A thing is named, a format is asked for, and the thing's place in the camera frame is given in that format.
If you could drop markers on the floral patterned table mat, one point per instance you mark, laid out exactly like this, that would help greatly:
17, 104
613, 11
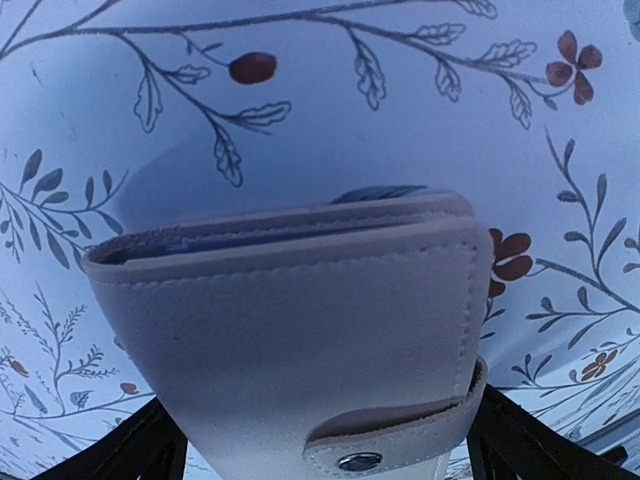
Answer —
121, 117

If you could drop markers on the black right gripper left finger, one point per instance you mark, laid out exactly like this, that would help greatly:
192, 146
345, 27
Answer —
146, 446

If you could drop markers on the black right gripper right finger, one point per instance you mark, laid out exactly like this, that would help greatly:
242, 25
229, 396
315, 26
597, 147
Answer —
506, 442

